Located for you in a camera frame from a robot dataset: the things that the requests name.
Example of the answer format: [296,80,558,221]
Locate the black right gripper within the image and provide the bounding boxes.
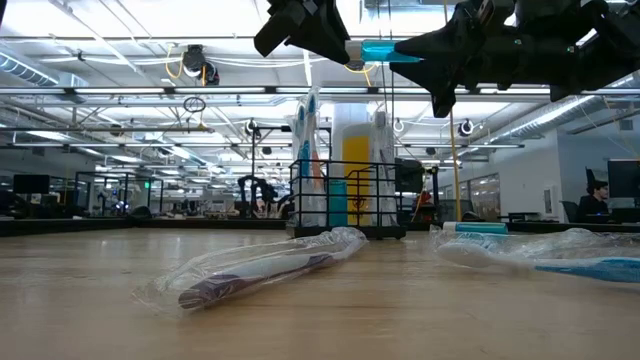
[387,0,577,120]

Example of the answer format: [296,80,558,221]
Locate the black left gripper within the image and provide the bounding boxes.
[252,0,352,66]

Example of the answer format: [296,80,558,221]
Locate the orange white toothbrush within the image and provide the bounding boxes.
[310,149,325,201]

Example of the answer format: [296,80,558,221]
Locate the purple white toothbrush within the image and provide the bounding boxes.
[133,225,370,316]

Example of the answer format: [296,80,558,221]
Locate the white yellow wipes canister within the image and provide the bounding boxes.
[330,102,397,227]

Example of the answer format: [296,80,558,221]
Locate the black square device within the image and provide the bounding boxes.
[394,158,426,194]

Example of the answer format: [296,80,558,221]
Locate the person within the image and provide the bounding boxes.
[577,180,612,224]

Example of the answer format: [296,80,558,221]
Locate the black computer monitor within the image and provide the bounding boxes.
[12,173,51,195]
[607,158,640,199]

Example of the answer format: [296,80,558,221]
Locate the silver ventilation duct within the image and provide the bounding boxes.
[482,69,640,146]
[0,49,91,89]

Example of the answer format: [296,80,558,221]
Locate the black hanging cable loop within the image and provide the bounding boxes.
[182,95,207,114]

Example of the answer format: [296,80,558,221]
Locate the black wire toothbrush caddy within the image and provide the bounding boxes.
[285,158,409,240]

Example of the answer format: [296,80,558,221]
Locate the black background workcell frame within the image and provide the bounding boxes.
[73,170,165,217]

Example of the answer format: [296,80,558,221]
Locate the black aluminium table frame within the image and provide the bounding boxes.
[0,215,640,239]

